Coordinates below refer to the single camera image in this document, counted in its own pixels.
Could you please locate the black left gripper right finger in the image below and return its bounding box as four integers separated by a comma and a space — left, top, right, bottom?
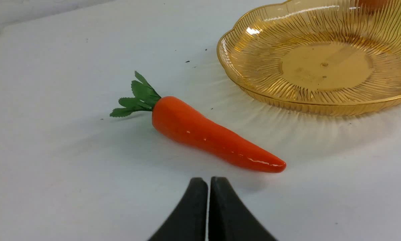
208, 177, 276, 241

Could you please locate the brown potato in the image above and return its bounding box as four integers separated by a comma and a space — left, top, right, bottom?
358, 0, 388, 12

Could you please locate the orange carrot with green leaves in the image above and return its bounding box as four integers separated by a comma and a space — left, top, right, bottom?
109, 71, 287, 173

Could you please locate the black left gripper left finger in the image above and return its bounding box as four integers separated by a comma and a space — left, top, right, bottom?
149, 177, 208, 241

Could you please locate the amber ribbed glass plate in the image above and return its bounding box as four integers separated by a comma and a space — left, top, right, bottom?
217, 0, 401, 116

